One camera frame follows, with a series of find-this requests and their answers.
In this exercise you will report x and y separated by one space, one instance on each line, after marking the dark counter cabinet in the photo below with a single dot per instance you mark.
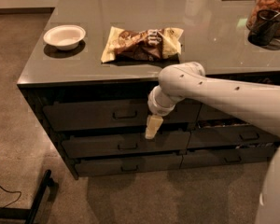
214 35

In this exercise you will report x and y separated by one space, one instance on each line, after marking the black metal stand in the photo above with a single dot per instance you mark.
25 177

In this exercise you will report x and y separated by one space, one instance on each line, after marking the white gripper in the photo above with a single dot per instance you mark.
158 108

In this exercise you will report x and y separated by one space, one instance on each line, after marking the black mesh cup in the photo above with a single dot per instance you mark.
264 28

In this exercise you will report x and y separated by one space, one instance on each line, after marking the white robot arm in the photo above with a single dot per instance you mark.
257 104

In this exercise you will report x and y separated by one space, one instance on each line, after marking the dark drawer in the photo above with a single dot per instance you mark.
128 143
209 113
229 136
65 117
204 158
118 166

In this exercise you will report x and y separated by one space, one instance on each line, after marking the white paper bowl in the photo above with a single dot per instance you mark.
64 37

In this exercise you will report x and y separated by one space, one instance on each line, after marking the brown yellow snack bag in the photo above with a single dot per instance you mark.
149 45

